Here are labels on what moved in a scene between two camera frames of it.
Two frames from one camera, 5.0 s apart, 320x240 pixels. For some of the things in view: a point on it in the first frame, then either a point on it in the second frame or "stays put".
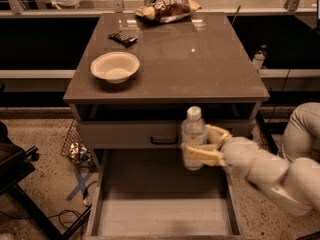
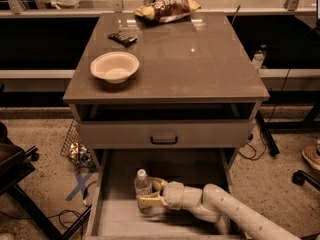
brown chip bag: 167,10 stays put
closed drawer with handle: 145,134 stays put
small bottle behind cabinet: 258,59 stays put
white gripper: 239,156 → 173,193
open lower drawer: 147,194 stays put
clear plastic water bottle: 193,133 → 143,186
